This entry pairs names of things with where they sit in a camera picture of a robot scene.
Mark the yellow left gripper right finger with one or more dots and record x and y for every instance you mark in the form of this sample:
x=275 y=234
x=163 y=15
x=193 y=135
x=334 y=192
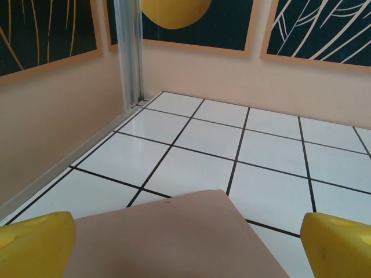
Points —
x=339 y=252

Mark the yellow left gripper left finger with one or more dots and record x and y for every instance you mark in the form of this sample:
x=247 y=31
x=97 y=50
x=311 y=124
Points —
x=32 y=249

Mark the beige paper folder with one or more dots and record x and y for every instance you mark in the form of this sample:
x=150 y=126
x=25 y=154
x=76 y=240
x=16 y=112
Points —
x=174 y=237

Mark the dark poster with yellow lines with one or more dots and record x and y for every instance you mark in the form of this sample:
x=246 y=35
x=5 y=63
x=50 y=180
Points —
x=43 y=29

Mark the dark poster with white lines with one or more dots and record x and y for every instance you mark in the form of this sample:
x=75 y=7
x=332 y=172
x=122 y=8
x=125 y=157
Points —
x=319 y=29

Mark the dark poster with yellow circle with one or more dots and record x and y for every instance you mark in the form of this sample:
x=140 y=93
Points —
x=226 y=26

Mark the aluminium frame rail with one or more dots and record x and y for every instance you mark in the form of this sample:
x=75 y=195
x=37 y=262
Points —
x=58 y=169

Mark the aluminium frame post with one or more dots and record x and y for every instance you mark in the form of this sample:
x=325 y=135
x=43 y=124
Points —
x=130 y=58

